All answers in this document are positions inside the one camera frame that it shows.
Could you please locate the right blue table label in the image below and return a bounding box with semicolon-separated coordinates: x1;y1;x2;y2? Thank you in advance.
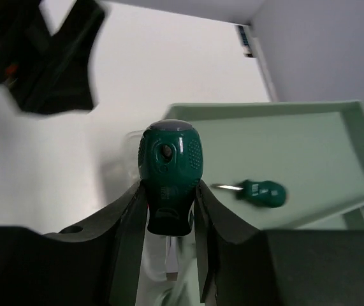
235;25;255;58

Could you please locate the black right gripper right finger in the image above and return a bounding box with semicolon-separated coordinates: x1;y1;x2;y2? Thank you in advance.
194;182;364;305

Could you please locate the green transparent plastic toolbox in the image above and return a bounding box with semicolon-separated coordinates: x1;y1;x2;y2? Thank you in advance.
122;102;364;305

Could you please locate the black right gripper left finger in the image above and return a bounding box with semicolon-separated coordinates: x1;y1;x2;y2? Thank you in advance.
0;183;147;305

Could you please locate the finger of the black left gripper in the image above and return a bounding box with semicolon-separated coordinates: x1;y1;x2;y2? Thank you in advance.
15;1;106;115

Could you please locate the green stubby screwdriver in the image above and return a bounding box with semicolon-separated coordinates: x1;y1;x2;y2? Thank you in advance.
138;119;203;281
211;179;288;208

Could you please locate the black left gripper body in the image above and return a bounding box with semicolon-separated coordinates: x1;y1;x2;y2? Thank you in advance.
0;1;55;96

